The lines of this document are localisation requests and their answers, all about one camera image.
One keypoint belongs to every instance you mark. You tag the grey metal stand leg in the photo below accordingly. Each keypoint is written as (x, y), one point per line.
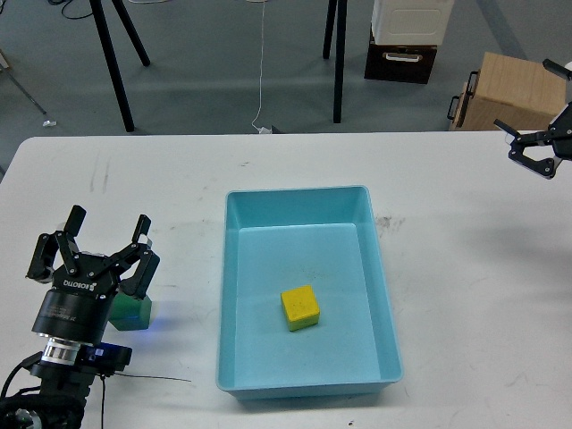
(5, 68)

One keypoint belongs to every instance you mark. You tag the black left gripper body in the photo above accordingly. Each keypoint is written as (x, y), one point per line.
(78, 306)

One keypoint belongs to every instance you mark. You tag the black right table leg pair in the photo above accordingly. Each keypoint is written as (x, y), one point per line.
(335, 35)

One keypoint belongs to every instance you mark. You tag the white plastic container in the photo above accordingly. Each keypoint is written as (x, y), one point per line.
(410, 23)

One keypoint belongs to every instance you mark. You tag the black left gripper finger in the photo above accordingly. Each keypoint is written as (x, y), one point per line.
(136, 264)
(61, 242)

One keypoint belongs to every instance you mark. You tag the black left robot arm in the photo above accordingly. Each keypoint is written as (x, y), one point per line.
(60, 398)

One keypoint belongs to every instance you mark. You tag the dark brown wooden box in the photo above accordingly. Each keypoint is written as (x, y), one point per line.
(399, 63)

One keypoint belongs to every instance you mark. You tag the thin black zip tie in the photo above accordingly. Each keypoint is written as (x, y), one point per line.
(156, 377)

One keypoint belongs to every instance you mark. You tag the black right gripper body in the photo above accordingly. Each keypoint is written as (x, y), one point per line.
(561, 134)

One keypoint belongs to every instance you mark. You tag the light wooden crate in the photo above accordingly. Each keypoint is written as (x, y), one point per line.
(518, 92)

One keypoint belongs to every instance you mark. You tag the yellow wooden cube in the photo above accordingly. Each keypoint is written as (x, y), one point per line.
(300, 307)

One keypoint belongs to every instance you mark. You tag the light blue plastic bin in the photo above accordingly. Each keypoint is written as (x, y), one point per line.
(278, 240)

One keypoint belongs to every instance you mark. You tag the green wooden cube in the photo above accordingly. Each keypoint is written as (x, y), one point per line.
(130, 314)

